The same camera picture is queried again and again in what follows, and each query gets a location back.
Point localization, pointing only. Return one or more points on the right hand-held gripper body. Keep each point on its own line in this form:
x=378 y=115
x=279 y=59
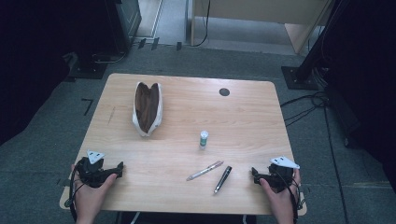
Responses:
x=281 y=174

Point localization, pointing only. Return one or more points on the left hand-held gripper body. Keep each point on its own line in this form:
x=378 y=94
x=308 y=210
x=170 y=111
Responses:
x=90 y=174

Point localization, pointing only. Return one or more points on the black pen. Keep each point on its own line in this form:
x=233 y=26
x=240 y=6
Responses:
x=223 y=179

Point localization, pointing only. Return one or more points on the silver pen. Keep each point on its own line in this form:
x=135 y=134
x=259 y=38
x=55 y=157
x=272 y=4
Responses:
x=205 y=170

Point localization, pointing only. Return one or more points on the small white tube green label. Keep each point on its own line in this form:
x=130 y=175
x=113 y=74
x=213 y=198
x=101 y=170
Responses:
x=203 y=139

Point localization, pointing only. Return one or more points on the white pencil case brown lining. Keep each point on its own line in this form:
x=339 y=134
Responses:
x=147 y=109

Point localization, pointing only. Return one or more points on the person's left hand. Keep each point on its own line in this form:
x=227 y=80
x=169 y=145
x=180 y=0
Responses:
x=90 y=197

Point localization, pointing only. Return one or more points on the person's right hand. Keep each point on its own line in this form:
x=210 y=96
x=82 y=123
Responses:
x=280 y=199

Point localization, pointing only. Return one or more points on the grey tape patch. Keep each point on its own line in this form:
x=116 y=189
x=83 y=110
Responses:
x=63 y=182

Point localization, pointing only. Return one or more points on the black round table grommet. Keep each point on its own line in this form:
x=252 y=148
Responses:
x=224 y=92

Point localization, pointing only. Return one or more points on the black metal stand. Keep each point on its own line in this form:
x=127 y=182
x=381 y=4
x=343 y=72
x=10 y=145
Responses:
x=306 y=68

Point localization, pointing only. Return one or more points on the black tape strip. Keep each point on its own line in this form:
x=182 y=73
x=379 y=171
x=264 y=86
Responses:
x=142 y=43
x=179 y=46
x=155 y=43

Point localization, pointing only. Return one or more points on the dark curtain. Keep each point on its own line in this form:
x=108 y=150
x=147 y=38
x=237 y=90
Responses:
x=28 y=62
x=367 y=77

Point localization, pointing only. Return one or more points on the black equipment cabinet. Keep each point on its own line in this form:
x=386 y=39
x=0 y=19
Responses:
x=123 y=25

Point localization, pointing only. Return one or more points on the light wooden desk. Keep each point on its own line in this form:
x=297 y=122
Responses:
x=264 y=12

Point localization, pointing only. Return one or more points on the black stand base plate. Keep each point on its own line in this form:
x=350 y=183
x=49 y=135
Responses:
x=88 y=70

